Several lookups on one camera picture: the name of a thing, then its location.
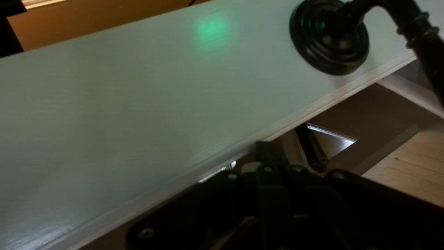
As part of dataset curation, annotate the white glass french door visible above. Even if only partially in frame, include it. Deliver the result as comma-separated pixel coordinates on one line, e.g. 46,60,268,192
0,0,420,250

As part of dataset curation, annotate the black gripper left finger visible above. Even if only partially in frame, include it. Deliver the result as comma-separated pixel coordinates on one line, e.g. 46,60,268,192
123,141,273,250

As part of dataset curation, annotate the black door lever handle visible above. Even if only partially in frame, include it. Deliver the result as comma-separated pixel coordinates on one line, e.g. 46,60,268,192
288,0,444,110

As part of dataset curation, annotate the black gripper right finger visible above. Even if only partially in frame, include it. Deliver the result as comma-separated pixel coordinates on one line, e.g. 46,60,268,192
270,141,444,250

